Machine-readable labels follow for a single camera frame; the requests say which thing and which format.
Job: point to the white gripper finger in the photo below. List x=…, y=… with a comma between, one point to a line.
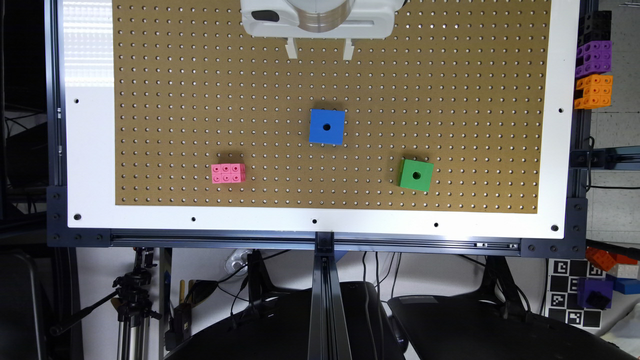
x=349, y=49
x=291, y=48

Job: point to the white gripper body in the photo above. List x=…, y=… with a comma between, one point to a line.
x=354, y=19

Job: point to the pink block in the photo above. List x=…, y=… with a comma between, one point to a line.
x=227, y=173

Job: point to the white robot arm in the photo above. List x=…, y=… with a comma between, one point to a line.
x=349, y=20

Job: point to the purple stud block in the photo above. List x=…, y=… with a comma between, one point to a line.
x=593, y=58

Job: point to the black stud block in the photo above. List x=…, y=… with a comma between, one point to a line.
x=594, y=26

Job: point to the orange stud block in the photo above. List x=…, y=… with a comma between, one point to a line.
x=594, y=91

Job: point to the red-orange block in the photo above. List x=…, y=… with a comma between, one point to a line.
x=605, y=260

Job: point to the blue flat block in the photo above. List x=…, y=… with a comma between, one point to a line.
x=626, y=286

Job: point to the blue cube with hole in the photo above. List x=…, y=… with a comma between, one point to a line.
x=327, y=126

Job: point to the brown pegboard panel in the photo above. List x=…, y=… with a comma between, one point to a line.
x=458, y=84

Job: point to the green cube with hole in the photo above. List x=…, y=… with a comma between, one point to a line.
x=415, y=175

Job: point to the black chair left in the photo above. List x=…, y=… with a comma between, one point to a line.
x=283, y=332

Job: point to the black chair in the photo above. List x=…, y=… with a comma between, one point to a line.
x=283, y=332
x=455, y=328

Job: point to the black chair right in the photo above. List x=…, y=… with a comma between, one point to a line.
x=455, y=328

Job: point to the fiducial marker sheet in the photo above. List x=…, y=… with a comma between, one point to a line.
x=561, y=299

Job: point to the purple cube on marker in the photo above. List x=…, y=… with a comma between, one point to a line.
x=594, y=293

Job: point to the dark aluminium frame rail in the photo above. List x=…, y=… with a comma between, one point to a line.
x=328, y=337

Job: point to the black camera tripod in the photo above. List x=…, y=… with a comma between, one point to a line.
x=131, y=300

